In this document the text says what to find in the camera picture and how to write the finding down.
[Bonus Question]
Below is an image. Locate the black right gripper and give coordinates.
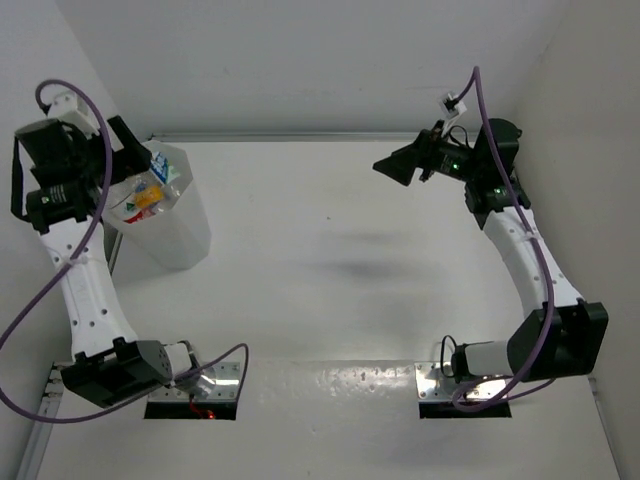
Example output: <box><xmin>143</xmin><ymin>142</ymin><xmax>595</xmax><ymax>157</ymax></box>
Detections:
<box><xmin>374</xmin><ymin>120</ymin><xmax>484</xmax><ymax>186</ymax></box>

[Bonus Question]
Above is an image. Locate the clear bottle white label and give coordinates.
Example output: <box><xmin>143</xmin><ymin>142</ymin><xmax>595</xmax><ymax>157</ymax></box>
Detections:
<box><xmin>150</xmin><ymin>152</ymin><xmax>189</xmax><ymax>199</ymax></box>

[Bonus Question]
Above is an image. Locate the yellow cap small bottle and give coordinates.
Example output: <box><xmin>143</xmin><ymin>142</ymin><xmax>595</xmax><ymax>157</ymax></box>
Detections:
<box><xmin>133</xmin><ymin>183</ymin><xmax>165</xmax><ymax>209</ymax></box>

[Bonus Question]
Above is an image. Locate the red label clear bottle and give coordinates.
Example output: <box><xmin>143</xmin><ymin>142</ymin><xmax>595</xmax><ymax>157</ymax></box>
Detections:
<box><xmin>115</xmin><ymin>201</ymin><xmax>154</xmax><ymax>224</ymax></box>

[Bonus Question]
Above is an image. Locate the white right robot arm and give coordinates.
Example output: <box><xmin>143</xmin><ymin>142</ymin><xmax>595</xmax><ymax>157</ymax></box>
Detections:
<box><xmin>373</xmin><ymin>118</ymin><xmax>609</xmax><ymax>383</ymax></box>

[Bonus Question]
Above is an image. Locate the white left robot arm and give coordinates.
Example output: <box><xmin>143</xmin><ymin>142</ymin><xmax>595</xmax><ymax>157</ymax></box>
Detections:
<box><xmin>11</xmin><ymin>119</ymin><xmax>196</xmax><ymax>408</ymax></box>

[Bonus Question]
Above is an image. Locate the translucent white plastic bin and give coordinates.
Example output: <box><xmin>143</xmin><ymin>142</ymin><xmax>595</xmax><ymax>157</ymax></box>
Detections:
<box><xmin>103</xmin><ymin>140</ymin><xmax>211</xmax><ymax>270</ymax></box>

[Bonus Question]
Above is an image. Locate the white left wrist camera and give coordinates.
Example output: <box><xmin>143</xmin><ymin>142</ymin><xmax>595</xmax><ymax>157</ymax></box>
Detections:
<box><xmin>47</xmin><ymin>90</ymin><xmax>99</xmax><ymax>137</ymax></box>

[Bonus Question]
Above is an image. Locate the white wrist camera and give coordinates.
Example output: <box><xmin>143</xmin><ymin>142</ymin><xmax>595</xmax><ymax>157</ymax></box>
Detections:
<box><xmin>47</xmin><ymin>90</ymin><xmax>99</xmax><ymax>137</ymax></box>
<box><xmin>439</xmin><ymin>92</ymin><xmax>467</xmax><ymax>131</ymax></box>

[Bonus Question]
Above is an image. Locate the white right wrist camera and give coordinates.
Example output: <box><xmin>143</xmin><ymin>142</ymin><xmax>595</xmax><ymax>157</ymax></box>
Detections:
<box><xmin>439</xmin><ymin>92</ymin><xmax>467</xmax><ymax>131</ymax></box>

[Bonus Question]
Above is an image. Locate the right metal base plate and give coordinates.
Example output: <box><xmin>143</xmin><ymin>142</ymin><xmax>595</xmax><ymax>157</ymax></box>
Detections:
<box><xmin>414</xmin><ymin>361</ymin><xmax>507</xmax><ymax>403</ymax></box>

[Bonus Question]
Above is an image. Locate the metal base plate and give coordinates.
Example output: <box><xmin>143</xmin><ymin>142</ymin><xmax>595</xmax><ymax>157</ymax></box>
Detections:
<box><xmin>414</xmin><ymin>361</ymin><xmax>507</xmax><ymax>403</ymax></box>
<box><xmin>147</xmin><ymin>362</ymin><xmax>242</xmax><ymax>404</ymax></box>

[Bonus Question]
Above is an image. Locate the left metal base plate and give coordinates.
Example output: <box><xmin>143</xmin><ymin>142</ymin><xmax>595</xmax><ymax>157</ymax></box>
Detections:
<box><xmin>147</xmin><ymin>362</ymin><xmax>242</xmax><ymax>404</ymax></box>

